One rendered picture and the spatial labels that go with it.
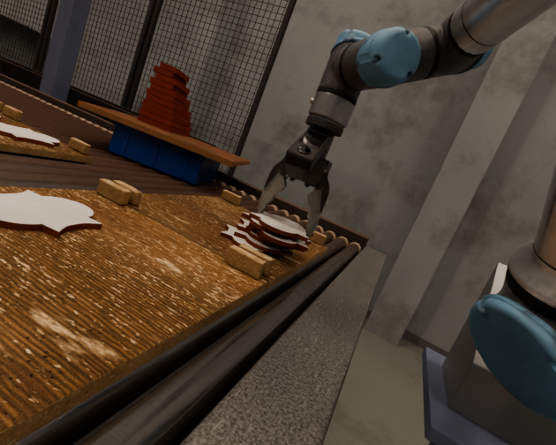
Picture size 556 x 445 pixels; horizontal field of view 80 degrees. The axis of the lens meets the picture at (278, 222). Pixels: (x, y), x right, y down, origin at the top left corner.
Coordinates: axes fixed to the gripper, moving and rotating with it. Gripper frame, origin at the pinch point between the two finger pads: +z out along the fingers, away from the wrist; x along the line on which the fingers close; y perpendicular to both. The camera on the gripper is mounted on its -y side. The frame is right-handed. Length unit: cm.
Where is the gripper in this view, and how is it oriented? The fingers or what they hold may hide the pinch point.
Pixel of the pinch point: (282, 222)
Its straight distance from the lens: 63.0
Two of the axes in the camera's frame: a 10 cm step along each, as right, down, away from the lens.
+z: -3.7, 9.1, 1.8
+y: 2.5, -0.9, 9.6
